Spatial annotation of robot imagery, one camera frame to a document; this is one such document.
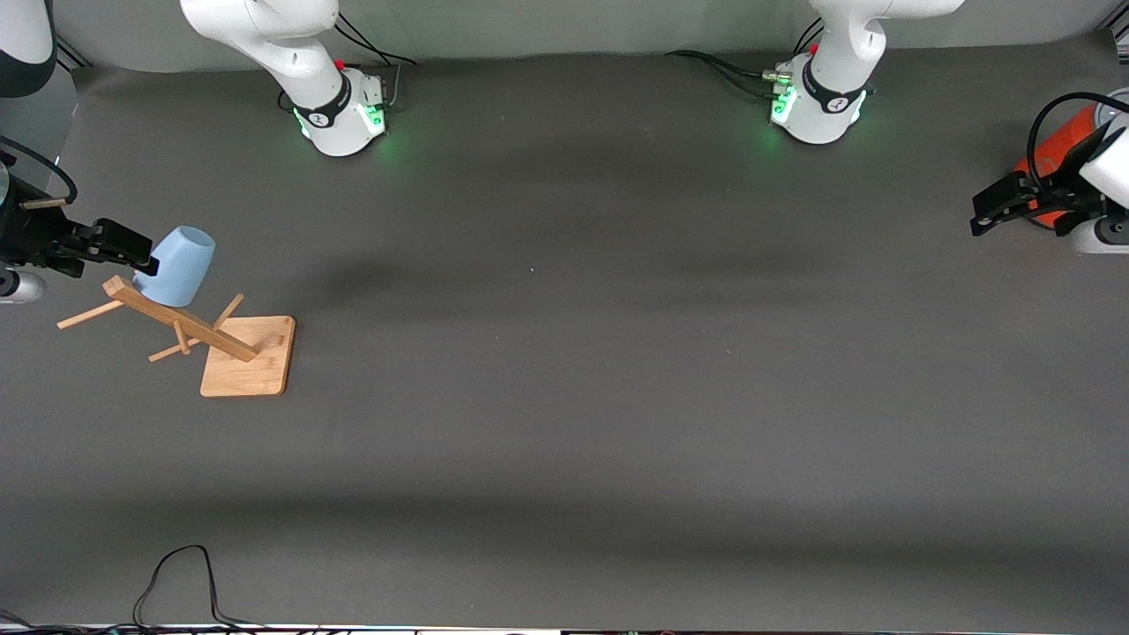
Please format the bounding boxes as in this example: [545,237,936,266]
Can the orange cylindrical can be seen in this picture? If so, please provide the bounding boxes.
[1013,103,1103,227]

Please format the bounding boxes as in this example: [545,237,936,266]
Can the black arm base cables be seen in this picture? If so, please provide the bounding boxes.
[664,16,826,100]
[331,11,417,114]

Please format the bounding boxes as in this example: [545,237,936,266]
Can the black right arm base cables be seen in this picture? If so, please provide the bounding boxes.
[331,11,417,114]

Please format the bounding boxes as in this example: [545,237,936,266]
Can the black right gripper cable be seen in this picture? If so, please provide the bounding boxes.
[0,137,79,205]

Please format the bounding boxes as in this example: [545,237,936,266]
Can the black left arm base cables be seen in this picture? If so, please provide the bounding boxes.
[664,16,826,100]

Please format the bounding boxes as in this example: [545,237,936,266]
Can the light blue plastic cup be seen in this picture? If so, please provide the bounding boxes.
[132,226,216,308]

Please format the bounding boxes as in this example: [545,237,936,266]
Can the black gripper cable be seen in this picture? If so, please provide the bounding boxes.
[0,137,79,205]
[1028,91,1129,232]

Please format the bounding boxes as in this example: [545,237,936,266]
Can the thin black loose cable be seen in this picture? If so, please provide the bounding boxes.
[132,544,265,631]

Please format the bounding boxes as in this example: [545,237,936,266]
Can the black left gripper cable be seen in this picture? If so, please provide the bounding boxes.
[1028,91,1129,232]

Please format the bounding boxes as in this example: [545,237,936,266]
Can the wooden cup rack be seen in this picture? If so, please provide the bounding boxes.
[57,275,296,398]

